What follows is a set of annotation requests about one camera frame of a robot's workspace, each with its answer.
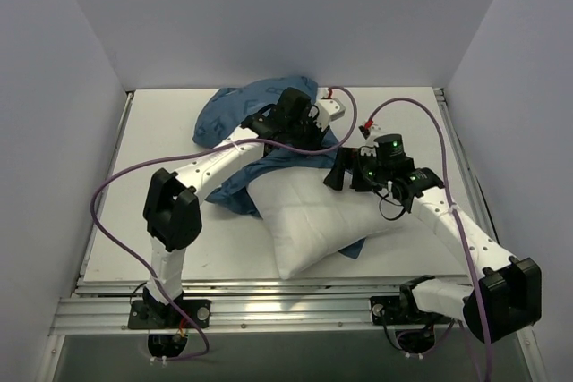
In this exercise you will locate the blue patterned pillowcase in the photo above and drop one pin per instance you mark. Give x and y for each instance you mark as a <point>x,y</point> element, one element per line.
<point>224,112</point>

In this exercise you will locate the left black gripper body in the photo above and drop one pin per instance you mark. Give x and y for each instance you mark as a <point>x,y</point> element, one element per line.
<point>303,122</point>

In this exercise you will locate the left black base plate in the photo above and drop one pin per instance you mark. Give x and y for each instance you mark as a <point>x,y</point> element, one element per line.
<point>144,316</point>

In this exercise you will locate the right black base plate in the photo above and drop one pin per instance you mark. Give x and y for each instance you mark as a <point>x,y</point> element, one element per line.
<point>387,310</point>

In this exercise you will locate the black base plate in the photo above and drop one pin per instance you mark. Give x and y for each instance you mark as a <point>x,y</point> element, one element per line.
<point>387,310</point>
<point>144,316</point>

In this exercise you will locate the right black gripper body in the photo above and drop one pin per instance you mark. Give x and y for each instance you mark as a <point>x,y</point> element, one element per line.
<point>350,167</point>

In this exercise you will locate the white pillow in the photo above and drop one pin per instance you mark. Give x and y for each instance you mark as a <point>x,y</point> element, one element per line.
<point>320,232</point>

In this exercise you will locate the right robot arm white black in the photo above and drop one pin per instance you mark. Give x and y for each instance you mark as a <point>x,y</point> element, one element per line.
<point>504,293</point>

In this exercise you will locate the aluminium front rail frame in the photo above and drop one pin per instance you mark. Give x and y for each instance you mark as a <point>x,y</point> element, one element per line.
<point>325,308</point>

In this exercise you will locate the aluminium right side rail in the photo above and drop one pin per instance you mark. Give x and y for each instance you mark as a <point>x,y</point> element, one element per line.
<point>454,167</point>

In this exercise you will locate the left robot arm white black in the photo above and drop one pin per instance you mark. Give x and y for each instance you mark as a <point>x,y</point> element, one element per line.
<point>172,209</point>

